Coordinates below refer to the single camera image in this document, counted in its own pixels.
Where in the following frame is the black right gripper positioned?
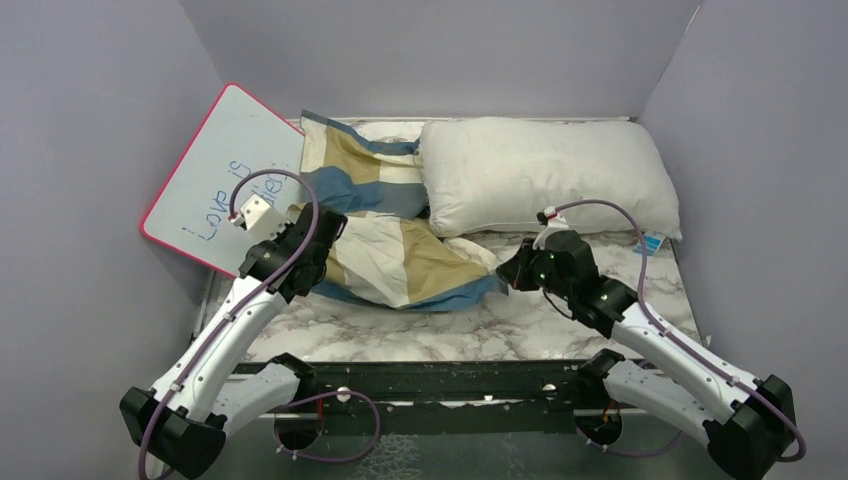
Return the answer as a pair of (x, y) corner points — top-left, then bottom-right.
(498, 236), (575, 301)

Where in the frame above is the white pillow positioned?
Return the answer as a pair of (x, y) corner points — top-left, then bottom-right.
(419, 117), (682, 240)

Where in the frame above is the blue beige checked pillowcase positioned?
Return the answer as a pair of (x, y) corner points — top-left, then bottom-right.
(300, 110), (507, 312)

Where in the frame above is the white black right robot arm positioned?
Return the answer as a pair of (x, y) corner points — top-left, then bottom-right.
(496, 230), (806, 479)

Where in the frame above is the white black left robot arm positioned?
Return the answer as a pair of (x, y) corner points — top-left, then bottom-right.
(119, 203), (347, 479)

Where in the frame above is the blue white pillow tag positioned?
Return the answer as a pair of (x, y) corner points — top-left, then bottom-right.
(633, 231), (667, 256)

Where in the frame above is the pink framed whiteboard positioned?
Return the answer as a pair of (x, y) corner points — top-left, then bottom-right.
(140, 84), (304, 276)

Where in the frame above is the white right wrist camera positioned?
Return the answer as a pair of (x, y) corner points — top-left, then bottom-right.
(533, 206), (570, 250)

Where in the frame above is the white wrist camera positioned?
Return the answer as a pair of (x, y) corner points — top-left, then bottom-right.
(533, 206), (570, 250)
(230, 194), (289, 242)

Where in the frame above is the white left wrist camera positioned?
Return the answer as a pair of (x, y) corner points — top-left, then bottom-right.
(230, 194), (289, 242)

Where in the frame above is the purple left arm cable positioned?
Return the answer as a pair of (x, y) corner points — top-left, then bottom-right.
(136, 168), (383, 480)

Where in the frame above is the aluminium frame rail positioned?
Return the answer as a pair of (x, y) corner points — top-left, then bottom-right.
(121, 391), (650, 479)

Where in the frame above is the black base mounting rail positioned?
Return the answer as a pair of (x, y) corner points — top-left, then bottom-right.
(301, 360), (611, 411)

